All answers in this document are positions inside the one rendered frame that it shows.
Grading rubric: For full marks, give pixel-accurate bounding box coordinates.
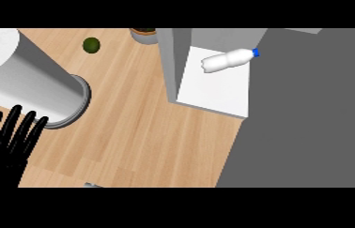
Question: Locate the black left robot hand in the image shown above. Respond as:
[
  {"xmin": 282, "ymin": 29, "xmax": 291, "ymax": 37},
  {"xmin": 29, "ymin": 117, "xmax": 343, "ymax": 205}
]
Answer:
[{"xmin": 0, "ymin": 104, "xmax": 50, "ymax": 189}]

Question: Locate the grey cabinet with white shelf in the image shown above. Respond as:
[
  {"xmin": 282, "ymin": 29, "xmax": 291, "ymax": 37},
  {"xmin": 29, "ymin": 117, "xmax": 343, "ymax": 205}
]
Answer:
[{"xmin": 155, "ymin": 28, "xmax": 270, "ymax": 119}]

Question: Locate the white bottled water, blue cap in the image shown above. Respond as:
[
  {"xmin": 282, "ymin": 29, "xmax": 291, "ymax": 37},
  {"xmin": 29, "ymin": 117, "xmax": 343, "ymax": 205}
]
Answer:
[{"xmin": 199, "ymin": 47, "xmax": 261, "ymax": 74}]

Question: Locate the dark grey cabinet door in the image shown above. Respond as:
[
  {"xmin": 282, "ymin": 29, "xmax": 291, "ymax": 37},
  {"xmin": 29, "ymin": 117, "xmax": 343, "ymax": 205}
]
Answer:
[{"xmin": 214, "ymin": 28, "xmax": 355, "ymax": 189}]

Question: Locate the small grey object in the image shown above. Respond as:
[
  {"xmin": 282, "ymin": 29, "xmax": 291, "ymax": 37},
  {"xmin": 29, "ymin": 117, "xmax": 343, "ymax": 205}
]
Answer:
[{"xmin": 82, "ymin": 181, "xmax": 103, "ymax": 189}]

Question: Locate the large grey cylindrical container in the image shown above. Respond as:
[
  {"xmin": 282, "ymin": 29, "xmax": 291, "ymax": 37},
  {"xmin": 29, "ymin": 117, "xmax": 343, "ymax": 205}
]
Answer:
[{"xmin": 0, "ymin": 28, "xmax": 93, "ymax": 130}]

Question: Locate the green avocado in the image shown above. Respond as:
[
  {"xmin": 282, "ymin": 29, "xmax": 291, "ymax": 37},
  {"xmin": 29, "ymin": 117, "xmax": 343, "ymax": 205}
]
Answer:
[{"xmin": 81, "ymin": 37, "xmax": 102, "ymax": 54}]

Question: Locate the grey plant pot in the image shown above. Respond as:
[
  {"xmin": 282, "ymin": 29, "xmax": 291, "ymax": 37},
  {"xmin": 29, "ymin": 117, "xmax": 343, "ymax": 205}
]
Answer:
[{"xmin": 128, "ymin": 28, "xmax": 159, "ymax": 46}]

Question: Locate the pale grey panel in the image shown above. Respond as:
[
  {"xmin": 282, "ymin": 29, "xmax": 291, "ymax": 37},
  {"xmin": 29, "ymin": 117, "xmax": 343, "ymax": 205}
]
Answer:
[{"xmin": 282, "ymin": 28, "xmax": 323, "ymax": 36}]

